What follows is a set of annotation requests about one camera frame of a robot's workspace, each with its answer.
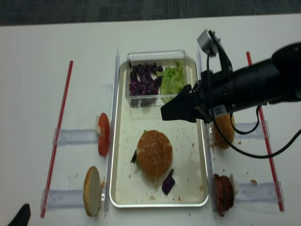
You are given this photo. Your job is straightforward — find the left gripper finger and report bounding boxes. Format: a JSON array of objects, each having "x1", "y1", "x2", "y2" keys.
[{"x1": 8, "y1": 203, "x2": 31, "y2": 226}]

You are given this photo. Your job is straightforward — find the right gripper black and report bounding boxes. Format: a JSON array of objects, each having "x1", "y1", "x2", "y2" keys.
[{"x1": 160, "y1": 70, "x2": 235, "y2": 123}]

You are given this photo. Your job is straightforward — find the sesame bun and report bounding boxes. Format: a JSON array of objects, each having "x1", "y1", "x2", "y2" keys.
[
  {"x1": 136, "y1": 130, "x2": 173, "y2": 180},
  {"x1": 213, "y1": 114, "x2": 235, "y2": 150}
]

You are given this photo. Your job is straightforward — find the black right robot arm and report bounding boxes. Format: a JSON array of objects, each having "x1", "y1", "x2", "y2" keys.
[{"x1": 161, "y1": 42, "x2": 301, "y2": 123}]

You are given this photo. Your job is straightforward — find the green lettuce pile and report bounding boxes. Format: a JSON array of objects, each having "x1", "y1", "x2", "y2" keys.
[{"x1": 160, "y1": 60, "x2": 185, "y2": 95}]

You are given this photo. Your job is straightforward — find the upright tomato slices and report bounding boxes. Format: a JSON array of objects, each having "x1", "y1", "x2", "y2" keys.
[{"x1": 98, "y1": 113, "x2": 111, "y2": 156}]

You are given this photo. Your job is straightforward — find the white pusher block tomato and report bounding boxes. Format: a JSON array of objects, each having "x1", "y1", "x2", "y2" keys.
[{"x1": 95, "y1": 115, "x2": 101, "y2": 137}]

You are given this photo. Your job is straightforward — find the stack of meat slices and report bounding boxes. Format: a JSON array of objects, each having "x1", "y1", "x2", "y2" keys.
[{"x1": 214, "y1": 174, "x2": 235, "y2": 217}]

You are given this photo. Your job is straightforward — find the white pusher block meat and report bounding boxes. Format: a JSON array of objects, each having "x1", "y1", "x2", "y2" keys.
[{"x1": 229, "y1": 173, "x2": 239, "y2": 195}]

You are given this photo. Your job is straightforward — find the left red rod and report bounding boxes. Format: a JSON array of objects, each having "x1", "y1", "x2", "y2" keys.
[{"x1": 40, "y1": 60, "x2": 73, "y2": 218}]

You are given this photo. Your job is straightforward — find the red rod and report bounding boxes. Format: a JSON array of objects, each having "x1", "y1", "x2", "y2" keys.
[
  {"x1": 40, "y1": 60, "x2": 73, "y2": 218},
  {"x1": 246, "y1": 51, "x2": 285, "y2": 212}
]

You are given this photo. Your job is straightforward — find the clear plastic container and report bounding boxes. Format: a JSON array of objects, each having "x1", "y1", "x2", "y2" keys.
[{"x1": 125, "y1": 50, "x2": 190, "y2": 107}]

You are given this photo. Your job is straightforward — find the left lower clear track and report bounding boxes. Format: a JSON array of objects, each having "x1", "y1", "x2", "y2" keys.
[{"x1": 40, "y1": 189, "x2": 84, "y2": 210}]

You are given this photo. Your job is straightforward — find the clear track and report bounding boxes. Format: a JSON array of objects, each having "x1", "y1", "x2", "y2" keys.
[
  {"x1": 53, "y1": 129, "x2": 98, "y2": 145},
  {"x1": 234, "y1": 182, "x2": 284, "y2": 203},
  {"x1": 234, "y1": 121, "x2": 270, "y2": 139},
  {"x1": 40, "y1": 189, "x2": 84, "y2": 210}
]

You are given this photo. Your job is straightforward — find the purple cabbage pile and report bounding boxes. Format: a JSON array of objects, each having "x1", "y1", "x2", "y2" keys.
[{"x1": 128, "y1": 61, "x2": 163, "y2": 96}]

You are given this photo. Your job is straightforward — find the white metal tray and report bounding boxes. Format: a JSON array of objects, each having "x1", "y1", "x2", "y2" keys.
[{"x1": 110, "y1": 61, "x2": 208, "y2": 208}]

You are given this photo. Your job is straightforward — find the upright bun half left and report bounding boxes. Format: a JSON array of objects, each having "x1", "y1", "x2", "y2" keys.
[{"x1": 83, "y1": 166, "x2": 101, "y2": 217}]

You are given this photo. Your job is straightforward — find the purple cabbage on burger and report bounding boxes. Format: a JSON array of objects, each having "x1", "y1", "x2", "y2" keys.
[{"x1": 131, "y1": 150, "x2": 139, "y2": 165}]

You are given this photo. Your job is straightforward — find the right upper clear track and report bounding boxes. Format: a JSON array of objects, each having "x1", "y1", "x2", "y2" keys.
[{"x1": 234, "y1": 121, "x2": 270, "y2": 139}]

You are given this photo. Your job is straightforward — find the loose purple cabbage piece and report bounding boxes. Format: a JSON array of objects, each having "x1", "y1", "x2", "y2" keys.
[{"x1": 162, "y1": 169, "x2": 175, "y2": 195}]

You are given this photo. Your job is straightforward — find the left upper clear track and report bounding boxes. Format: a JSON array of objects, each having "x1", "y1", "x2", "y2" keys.
[{"x1": 53, "y1": 129, "x2": 98, "y2": 145}]

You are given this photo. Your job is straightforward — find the right red rod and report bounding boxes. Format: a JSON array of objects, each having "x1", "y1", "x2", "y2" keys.
[{"x1": 246, "y1": 51, "x2": 285, "y2": 212}]

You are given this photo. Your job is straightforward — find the right lower clear track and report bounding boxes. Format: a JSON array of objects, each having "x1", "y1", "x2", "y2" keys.
[{"x1": 234, "y1": 182, "x2": 284, "y2": 203}]

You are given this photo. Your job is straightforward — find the right clear long rail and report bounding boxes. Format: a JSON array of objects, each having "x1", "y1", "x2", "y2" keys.
[{"x1": 196, "y1": 45, "x2": 221, "y2": 212}]

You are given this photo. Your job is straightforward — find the clear long rail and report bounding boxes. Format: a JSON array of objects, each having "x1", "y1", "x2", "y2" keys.
[
  {"x1": 196, "y1": 45, "x2": 221, "y2": 212},
  {"x1": 103, "y1": 49, "x2": 120, "y2": 212}
]

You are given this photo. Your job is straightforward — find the black camera cable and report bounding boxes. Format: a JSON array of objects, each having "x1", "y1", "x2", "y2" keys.
[{"x1": 206, "y1": 53, "x2": 301, "y2": 159}]

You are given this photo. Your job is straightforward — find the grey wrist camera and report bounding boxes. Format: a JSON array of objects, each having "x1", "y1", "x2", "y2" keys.
[{"x1": 197, "y1": 29, "x2": 218, "y2": 57}]

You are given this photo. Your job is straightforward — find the left clear long rail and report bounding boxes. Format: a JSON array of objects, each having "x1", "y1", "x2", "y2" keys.
[{"x1": 103, "y1": 49, "x2": 120, "y2": 212}]

